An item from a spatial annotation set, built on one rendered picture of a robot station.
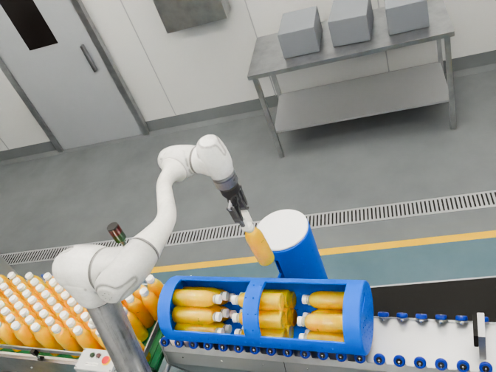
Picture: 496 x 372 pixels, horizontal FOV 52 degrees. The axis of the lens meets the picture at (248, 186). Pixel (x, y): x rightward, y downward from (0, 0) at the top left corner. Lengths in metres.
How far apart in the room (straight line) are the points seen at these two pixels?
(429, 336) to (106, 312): 1.27
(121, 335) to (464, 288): 2.20
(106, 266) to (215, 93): 4.19
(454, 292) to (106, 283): 2.32
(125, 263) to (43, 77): 4.72
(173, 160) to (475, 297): 2.07
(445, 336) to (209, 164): 1.15
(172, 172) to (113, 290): 0.56
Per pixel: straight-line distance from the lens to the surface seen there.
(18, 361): 3.10
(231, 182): 1.85
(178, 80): 5.53
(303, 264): 2.61
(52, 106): 6.23
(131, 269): 1.45
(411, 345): 2.22
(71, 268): 1.56
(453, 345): 2.22
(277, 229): 2.60
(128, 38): 5.46
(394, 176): 4.27
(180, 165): 1.84
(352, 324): 1.98
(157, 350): 2.59
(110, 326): 1.67
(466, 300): 3.28
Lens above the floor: 2.83
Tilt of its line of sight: 38 degrees down
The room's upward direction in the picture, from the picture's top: 23 degrees counter-clockwise
